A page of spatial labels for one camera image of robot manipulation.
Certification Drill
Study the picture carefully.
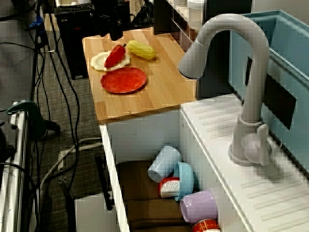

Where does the purple mug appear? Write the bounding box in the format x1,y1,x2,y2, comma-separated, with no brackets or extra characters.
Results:
180,188,217,224

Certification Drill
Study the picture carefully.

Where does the long black cable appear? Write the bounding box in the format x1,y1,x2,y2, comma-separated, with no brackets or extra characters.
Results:
47,9,82,174

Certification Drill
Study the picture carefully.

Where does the green clamp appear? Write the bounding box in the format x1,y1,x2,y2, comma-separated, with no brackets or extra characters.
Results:
6,100,61,140

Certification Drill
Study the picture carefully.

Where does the black upright panel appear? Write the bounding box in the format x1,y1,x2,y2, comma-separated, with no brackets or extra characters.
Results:
197,0,252,100

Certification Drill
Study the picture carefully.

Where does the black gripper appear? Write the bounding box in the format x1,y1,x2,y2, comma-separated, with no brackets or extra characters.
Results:
91,4,124,42

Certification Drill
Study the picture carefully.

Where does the black computer tower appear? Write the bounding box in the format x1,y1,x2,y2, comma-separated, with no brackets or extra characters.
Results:
55,2,132,80

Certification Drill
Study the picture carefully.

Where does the red toy pepper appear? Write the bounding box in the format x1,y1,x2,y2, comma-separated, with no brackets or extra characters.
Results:
104,43,127,68

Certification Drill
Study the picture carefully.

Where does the blue connector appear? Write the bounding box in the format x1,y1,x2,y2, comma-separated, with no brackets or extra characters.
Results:
28,15,43,30

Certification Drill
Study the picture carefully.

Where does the teal plastic box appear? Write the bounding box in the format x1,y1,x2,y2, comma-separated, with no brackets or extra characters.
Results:
229,9,309,174

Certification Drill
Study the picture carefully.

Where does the yellow toy corn cob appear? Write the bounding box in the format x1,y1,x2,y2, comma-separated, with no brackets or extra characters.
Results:
126,40,157,60

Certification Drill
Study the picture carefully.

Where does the cream scalloped plate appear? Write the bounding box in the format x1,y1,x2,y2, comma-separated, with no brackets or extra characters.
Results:
90,51,132,73

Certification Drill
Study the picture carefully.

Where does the grey toy faucet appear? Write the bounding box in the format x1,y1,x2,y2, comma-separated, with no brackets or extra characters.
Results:
178,13,275,167

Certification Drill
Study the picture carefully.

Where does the black cabinet handle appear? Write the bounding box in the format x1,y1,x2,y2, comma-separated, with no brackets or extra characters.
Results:
94,152,114,211

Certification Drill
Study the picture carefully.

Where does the red rimmed cup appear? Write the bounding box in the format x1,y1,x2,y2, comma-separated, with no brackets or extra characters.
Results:
192,218,222,232

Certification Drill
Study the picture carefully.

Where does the white cable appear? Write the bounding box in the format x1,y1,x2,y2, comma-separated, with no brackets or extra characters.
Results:
40,137,102,194

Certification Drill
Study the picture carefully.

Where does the light blue bowl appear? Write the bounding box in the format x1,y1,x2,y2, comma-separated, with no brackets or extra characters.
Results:
173,161,195,202

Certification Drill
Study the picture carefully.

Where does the light blue plastic cup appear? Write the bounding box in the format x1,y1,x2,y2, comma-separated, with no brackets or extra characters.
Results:
147,145,183,184

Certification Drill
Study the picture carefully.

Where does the red round plate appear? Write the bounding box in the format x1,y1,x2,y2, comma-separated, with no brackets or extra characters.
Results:
100,67,148,94

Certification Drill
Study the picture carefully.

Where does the white aluminium frame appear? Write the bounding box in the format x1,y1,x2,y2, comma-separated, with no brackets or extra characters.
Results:
0,103,32,232

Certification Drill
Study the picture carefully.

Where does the white toy sink basin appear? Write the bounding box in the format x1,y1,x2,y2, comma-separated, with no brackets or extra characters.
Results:
98,94,309,232

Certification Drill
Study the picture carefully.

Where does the red white toy food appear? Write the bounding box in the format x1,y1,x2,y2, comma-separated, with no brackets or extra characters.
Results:
158,176,181,199

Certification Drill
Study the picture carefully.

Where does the black keyboard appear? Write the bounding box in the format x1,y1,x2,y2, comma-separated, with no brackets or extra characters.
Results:
55,0,95,14

